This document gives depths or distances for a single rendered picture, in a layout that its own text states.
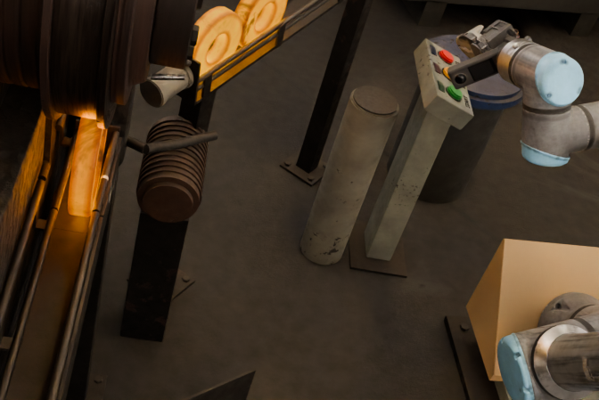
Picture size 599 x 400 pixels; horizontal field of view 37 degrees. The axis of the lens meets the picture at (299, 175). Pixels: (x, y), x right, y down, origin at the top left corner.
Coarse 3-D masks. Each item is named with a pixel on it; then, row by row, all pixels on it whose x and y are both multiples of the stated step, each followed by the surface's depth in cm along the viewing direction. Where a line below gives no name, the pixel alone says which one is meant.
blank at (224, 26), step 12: (216, 12) 170; (228, 12) 171; (204, 24) 168; (216, 24) 169; (228, 24) 173; (240, 24) 177; (204, 36) 167; (216, 36) 171; (228, 36) 176; (240, 36) 180; (204, 48) 170; (216, 48) 178; (228, 48) 178; (204, 60) 172; (216, 60) 177
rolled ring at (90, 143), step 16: (80, 128) 128; (96, 128) 128; (80, 144) 127; (96, 144) 127; (80, 160) 127; (96, 160) 128; (80, 176) 127; (96, 176) 141; (80, 192) 129; (80, 208) 131
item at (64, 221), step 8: (104, 160) 150; (64, 192) 142; (96, 192) 144; (64, 200) 141; (64, 208) 139; (56, 216) 138; (64, 216) 138; (72, 216) 138; (80, 216) 139; (56, 224) 136; (64, 224) 137; (72, 224) 137; (80, 224) 138; (88, 224) 138; (80, 232) 137
